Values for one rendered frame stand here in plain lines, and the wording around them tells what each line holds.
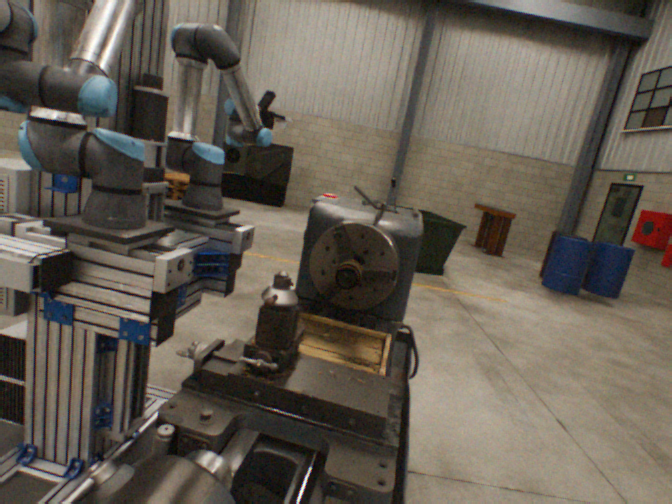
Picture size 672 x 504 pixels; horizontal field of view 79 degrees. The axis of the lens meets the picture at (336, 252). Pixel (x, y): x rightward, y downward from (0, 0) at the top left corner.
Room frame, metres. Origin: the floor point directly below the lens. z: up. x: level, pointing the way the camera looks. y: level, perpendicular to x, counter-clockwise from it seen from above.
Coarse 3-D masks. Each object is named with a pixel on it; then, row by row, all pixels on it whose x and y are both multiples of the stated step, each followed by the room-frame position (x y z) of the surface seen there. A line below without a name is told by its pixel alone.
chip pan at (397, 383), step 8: (400, 344) 2.06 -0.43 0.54; (400, 352) 1.96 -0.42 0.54; (400, 360) 1.87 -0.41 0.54; (392, 368) 1.77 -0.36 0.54; (400, 368) 1.78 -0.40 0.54; (392, 376) 1.69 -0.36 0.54; (400, 376) 1.71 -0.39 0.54; (392, 384) 1.62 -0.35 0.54; (400, 384) 1.63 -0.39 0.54; (400, 392) 1.57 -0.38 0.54; (400, 456) 1.17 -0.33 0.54
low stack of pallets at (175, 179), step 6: (168, 174) 8.78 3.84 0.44; (174, 174) 9.00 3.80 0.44; (180, 174) 9.23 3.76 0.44; (168, 180) 8.74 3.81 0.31; (174, 180) 8.26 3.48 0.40; (180, 180) 8.25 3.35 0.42; (186, 180) 8.44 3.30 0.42; (174, 186) 8.26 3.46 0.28; (180, 186) 8.31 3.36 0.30; (186, 186) 8.52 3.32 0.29; (168, 192) 8.26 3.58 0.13; (174, 192) 8.27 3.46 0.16; (180, 192) 8.35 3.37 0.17; (174, 198) 8.27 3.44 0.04; (180, 198) 8.53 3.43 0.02
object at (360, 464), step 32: (192, 384) 0.76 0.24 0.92; (160, 416) 0.69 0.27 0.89; (192, 416) 0.69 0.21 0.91; (224, 416) 0.71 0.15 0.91; (256, 416) 0.74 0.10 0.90; (288, 416) 0.73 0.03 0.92; (192, 448) 0.65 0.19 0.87; (320, 448) 0.71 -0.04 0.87; (352, 448) 0.69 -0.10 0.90; (384, 448) 0.70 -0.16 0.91; (352, 480) 0.61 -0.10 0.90; (384, 480) 0.63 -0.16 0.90
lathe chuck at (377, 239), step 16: (352, 224) 1.40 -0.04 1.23; (368, 224) 1.40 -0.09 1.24; (320, 240) 1.41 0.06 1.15; (352, 240) 1.39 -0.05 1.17; (368, 240) 1.39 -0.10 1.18; (384, 240) 1.38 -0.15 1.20; (320, 256) 1.41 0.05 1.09; (336, 256) 1.40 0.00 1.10; (368, 256) 1.38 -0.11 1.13; (384, 256) 1.38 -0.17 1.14; (320, 272) 1.41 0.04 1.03; (320, 288) 1.41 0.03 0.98; (368, 288) 1.38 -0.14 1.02; (384, 288) 1.37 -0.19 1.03; (336, 304) 1.40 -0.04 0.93; (352, 304) 1.39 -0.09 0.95; (368, 304) 1.38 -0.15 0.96
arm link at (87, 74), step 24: (96, 0) 0.93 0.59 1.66; (120, 0) 0.94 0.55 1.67; (144, 0) 1.02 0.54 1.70; (96, 24) 0.87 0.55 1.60; (120, 24) 0.91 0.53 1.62; (96, 48) 0.83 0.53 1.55; (120, 48) 0.90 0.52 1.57; (48, 72) 0.76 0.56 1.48; (72, 72) 0.78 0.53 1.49; (96, 72) 0.81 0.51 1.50; (48, 96) 0.75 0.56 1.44; (72, 96) 0.76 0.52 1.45; (96, 96) 0.77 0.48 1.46
